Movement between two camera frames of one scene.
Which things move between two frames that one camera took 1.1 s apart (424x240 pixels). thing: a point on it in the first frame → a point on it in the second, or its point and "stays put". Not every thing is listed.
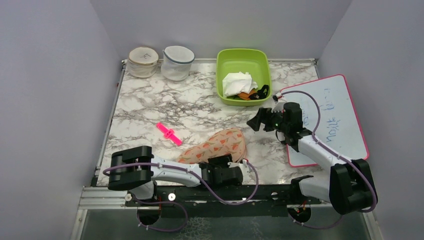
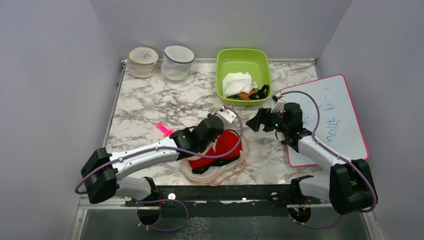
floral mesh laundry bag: (230, 141) stays put
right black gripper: (264, 114) stays put
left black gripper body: (222, 163) → (211, 142)
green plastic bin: (255, 61) stays put
